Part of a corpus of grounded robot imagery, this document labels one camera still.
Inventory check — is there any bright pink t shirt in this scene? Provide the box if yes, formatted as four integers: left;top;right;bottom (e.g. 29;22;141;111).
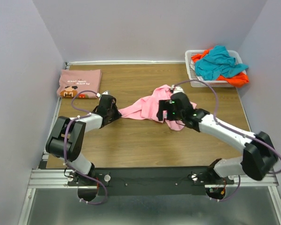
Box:
119;85;184;131

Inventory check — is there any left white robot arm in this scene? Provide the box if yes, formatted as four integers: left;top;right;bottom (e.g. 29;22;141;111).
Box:
45;91;121;185

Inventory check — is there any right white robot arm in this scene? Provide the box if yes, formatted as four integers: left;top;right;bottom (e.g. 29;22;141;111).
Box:
156;92;278;184

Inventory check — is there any white plastic laundry basket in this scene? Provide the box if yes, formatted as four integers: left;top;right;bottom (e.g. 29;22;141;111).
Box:
185;50;243;88

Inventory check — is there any folded dusty pink printed shirt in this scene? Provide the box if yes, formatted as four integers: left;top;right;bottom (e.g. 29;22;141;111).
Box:
57;69;102;98

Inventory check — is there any teal t shirt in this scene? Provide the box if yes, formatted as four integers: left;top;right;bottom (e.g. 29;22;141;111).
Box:
192;45;249;81

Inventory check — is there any orange t shirt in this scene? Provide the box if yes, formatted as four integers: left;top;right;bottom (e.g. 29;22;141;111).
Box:
191;48;250;88

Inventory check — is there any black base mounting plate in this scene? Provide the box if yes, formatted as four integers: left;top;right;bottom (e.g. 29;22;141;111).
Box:
67;165;235;197

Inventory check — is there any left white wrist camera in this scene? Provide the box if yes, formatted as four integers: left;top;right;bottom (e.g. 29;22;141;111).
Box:
101;90;111;96

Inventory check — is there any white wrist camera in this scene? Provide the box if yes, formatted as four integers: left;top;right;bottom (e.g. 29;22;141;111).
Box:
101;90;111;96
170;85;184;94

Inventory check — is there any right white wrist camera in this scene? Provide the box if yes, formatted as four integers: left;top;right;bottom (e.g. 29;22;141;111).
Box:
170;85;184;94

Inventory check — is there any aluminium rail frame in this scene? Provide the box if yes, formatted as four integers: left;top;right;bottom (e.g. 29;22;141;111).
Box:
19;63;281;225

